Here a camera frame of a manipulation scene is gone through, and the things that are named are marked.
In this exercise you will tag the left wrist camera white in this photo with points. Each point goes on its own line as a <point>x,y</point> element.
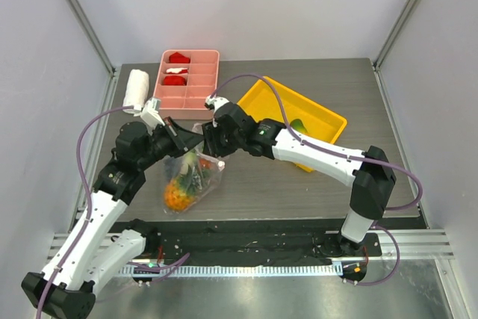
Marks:
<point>149,113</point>

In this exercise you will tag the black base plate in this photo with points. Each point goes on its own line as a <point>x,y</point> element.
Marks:
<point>250,243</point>

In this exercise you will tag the fake mango orange green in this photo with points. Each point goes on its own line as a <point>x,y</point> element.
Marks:
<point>298,125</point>

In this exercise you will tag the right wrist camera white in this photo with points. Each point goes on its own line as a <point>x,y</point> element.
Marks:
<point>214,103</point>

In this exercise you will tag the yellow plastic tray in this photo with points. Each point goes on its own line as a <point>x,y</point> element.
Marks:
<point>260,103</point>

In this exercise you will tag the rolled white towel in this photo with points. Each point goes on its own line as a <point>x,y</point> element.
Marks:
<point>136,92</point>

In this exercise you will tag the red fake food lower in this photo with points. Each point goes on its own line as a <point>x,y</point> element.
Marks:
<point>174,80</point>

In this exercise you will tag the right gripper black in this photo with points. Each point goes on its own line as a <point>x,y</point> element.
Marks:
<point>215,140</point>

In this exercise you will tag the fake carrot orange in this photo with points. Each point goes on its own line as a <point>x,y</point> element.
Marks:
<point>204,164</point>

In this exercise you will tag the red fake food top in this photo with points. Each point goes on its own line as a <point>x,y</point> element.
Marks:
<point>178,58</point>

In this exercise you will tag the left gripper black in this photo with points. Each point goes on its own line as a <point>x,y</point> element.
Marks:
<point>183,140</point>

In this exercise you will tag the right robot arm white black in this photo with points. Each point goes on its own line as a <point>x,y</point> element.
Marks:
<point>367,175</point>

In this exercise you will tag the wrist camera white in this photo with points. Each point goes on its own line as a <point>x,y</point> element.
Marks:
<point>149,113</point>
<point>214,103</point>

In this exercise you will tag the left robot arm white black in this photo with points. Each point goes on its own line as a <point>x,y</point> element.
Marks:
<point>67,287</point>

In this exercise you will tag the clear zip top bag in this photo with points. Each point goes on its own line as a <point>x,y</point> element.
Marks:
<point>186,171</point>

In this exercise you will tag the fake pineapple orange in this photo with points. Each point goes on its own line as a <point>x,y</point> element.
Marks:
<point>176,198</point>

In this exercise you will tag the white red fake food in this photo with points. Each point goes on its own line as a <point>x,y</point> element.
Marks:
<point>176,70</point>

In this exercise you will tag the white slotted cable duct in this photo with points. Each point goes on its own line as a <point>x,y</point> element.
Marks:
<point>335,269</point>

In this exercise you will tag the pink divided organizer tray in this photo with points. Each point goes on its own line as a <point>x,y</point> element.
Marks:
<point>188,102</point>

